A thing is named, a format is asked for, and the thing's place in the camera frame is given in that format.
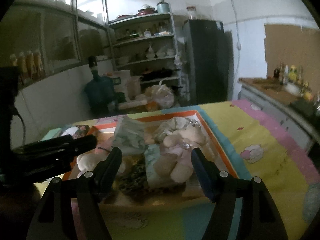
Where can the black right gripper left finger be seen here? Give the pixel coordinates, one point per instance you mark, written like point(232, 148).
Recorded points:
point(54, 217)

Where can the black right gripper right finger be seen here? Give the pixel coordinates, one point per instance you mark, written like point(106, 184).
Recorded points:
point(243, 209)

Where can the pink cloth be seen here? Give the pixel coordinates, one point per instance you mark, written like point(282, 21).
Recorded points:
point(104, 147)

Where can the green cloth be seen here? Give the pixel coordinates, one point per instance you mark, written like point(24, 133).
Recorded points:
point(129, 136)

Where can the mint patterned tissue pack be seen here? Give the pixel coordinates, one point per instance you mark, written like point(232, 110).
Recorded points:
point(159, 167)

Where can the beige plush toy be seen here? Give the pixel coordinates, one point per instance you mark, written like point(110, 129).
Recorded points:
point(181, 143)

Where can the white floral cloth roll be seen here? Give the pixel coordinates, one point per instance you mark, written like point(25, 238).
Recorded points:
point(174, 124)

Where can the white teddy bear purple dress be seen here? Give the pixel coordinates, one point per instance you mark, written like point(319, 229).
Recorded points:
point(88, 161)

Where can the floral tissue pack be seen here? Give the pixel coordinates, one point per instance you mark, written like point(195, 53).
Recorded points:
point(76, 131)

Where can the colourful cartoon play mat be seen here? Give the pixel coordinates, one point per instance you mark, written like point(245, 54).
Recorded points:
point(256, 146)

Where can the blue water jug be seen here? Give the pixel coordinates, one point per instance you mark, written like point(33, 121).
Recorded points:
point(100, 92)

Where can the leopard print cloth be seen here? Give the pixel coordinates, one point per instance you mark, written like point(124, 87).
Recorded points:
point(131, 180)

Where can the orange rimmed cardboard tray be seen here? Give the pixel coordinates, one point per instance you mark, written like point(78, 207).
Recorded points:
point(190, 195)

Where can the wooden kitchen counter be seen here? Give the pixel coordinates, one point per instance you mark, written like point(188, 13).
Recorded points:
point(270, 97)

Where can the white plastic bag on floor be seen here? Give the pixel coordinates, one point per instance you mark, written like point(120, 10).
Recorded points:
point(161, 94)

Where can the white bowl on counter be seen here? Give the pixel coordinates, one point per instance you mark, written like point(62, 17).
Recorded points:
point(293, 89)

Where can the yellow green bottle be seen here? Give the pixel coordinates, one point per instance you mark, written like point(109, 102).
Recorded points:
point(293, 74)

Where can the white metal shelf rack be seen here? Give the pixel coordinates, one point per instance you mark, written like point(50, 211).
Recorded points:
point(147, 46)

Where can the dark grey refrigerator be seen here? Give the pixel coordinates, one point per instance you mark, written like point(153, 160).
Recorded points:
point(207, 52)

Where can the cardboard sheet on wall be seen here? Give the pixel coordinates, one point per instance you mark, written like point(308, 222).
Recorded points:
point(293, 45)

